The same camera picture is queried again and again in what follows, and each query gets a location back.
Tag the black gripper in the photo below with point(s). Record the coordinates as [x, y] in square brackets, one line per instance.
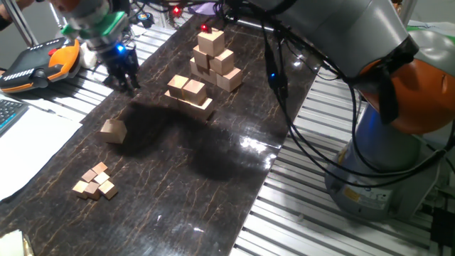
[122, 62]

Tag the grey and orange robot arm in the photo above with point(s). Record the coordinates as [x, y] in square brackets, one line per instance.
[337, 32]

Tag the forearm in black sleeve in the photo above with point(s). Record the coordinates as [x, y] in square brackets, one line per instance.
[3, 17]

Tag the operator hand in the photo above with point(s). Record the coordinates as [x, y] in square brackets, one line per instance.
[25, 3]

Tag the white rounded object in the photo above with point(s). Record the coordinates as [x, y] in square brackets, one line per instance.
[87, 58]

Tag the black blue tape measure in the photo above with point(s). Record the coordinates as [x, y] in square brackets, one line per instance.
[145, 18]

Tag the large wooden cube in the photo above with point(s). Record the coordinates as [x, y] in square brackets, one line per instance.
[209, 76]
[200, 57]
[195, 69]
[230, 80]
[211, 42]
[222, 62]

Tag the small wooden cube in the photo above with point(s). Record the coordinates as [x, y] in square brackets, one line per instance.
[89, 175]
[102, 177]
[108, 188]
[92, 190]
[100, 167]
[80, 188]

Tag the black orange teach pendant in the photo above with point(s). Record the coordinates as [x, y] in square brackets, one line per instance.
[32, 67]

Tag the purple plastic bag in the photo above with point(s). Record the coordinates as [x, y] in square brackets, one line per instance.
[202, 8]

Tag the white paper sheets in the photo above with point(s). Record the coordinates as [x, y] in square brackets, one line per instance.
[35, 149]

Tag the black computer keyboard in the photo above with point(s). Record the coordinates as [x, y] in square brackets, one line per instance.
[9, 113]

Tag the dark marble pattern mat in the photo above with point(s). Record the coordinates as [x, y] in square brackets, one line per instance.
[177, 199]

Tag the gold and white box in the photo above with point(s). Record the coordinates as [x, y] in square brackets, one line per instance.
[10, 243]

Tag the aluminium extrusion post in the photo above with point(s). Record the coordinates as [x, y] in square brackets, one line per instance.
[19, 21]

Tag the black metal frame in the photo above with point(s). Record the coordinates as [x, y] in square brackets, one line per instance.
[249, 24]

